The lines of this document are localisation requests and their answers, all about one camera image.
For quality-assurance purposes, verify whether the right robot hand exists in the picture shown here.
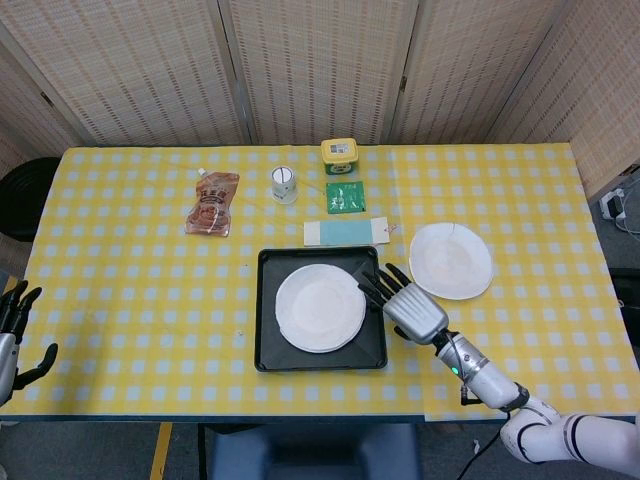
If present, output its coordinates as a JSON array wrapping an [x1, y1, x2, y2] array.
[[356, 262, 450, 347]]

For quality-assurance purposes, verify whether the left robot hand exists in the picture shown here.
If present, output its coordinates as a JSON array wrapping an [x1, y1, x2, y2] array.
[[0, 279, 59, 406]]

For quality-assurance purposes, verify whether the white paper plate cracked rim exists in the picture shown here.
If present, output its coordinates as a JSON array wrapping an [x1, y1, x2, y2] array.
[[408, 221, 494, 301]]

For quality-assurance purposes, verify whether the white paper plate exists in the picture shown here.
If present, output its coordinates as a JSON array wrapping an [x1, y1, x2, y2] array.
[[275, 263, 367, 354]]

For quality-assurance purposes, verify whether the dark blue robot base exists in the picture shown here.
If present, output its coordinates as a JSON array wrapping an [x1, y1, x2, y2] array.
[[206, 423, 422, 480]]

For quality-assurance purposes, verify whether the black square plastic tray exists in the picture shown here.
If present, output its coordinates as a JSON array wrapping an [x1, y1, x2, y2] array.
[[253, 244, 389, 374]]

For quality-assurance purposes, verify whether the white and teal card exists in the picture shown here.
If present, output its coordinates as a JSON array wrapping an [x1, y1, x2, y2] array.
[[303, 218, 374, 248]]

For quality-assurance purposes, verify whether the green sachet packet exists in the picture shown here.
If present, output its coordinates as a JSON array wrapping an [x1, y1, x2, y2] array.
[[325, 180, 366, 215]]

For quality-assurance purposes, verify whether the yellow checked tablecloth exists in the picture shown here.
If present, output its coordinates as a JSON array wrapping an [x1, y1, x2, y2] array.
[[0, 144, 629, 424]]

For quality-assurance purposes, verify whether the black round stool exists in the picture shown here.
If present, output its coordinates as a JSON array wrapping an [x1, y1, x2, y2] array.
[[0, 156, 62, 242]]

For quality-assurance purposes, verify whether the green tub with yellow lid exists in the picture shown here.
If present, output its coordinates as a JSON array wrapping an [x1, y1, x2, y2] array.
[[320, 139, 363, 176]]

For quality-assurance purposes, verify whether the yellow floor tape strip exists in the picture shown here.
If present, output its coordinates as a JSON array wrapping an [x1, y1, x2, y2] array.
[[148, 422, 174, 480]]

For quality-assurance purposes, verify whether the white paper cup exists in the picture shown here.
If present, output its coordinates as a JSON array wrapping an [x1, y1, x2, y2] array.
[[270, 166, 300, 205]]

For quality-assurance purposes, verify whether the black floor object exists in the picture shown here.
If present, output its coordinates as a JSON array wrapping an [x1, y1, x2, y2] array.
[[608, 268, 640, 307]]

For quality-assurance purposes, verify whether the black table leg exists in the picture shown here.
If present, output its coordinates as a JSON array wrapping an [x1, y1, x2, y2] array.
[[197, 423, 209, 480]]

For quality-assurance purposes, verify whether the white power adapter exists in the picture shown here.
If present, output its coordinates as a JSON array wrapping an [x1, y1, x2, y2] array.
[[598, 188, 629, 221]]

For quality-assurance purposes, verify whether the brown sauce pouch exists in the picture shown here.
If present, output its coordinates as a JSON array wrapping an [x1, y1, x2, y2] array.
[[184, 167, 241, 238]]

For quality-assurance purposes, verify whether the woven folding screen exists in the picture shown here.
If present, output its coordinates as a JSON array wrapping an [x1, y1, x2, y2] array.
[[0, 0, 640, 201]]

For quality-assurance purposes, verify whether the paper tag with red string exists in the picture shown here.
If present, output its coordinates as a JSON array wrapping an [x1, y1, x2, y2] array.
[[369, 217, 401, 246]]

